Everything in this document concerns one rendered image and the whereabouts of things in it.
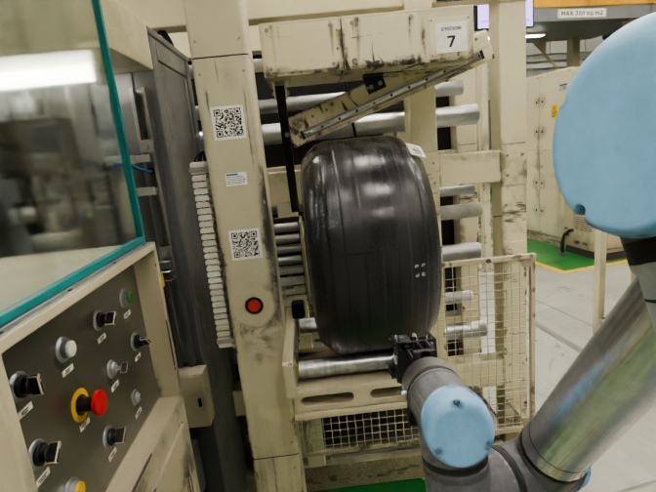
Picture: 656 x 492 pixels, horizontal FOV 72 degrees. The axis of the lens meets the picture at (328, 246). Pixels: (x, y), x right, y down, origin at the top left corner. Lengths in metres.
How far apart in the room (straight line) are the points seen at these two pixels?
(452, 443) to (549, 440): 0.12
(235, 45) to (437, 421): 0.88
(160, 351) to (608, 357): 0.89
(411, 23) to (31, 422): 1.25
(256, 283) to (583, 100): 0.95
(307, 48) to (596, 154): 1.15
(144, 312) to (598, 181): 0.97
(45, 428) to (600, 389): 0.70
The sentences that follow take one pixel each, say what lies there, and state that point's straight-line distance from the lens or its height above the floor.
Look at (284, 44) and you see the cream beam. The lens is 1.39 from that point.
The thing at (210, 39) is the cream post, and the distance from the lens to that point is 1.15.
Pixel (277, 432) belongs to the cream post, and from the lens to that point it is 1.34.
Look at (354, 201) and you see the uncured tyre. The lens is 0.96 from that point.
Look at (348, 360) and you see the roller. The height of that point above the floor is 0.92.
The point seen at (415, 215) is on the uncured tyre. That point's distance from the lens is 0.97.
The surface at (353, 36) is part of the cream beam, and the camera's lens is 1.40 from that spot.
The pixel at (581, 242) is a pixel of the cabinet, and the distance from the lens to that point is 5.62.
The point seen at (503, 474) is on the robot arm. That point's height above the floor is 0.98.
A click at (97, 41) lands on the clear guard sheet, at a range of 1.06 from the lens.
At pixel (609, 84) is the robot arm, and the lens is 0.30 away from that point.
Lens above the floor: 1.44
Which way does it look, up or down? 12 degrees down
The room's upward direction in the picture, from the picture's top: 6 degrees counter-clockwise
